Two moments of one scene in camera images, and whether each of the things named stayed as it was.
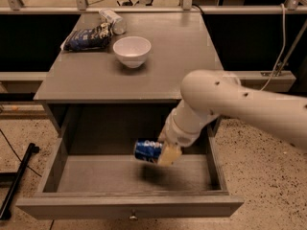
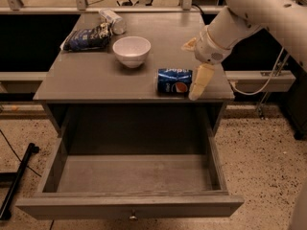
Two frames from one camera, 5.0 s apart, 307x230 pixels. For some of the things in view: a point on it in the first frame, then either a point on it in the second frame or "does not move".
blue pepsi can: (148, 149) → (175, 81)
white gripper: (179, 132) → (207, 49)
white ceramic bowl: (131, 51) does not move
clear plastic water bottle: (117, 22) does not move
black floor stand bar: (5, 213) does not move
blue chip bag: (98, 36) does not move
